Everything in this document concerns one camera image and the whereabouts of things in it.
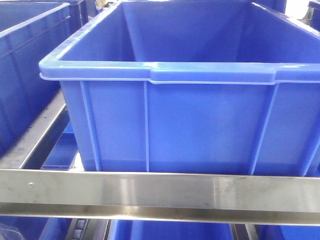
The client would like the blue plastic bin centre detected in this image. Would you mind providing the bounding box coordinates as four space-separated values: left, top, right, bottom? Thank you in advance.
39 0 320 177

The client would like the blue plastic bin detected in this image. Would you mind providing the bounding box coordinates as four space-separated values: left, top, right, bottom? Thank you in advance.
0 1 73 158
39 0 320 177

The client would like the blue plastic bin left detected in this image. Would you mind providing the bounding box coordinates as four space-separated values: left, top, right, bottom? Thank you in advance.
0 1 73 158

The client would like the stainless steel shelf rail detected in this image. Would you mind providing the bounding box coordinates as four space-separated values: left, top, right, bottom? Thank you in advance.
0 169 320 226

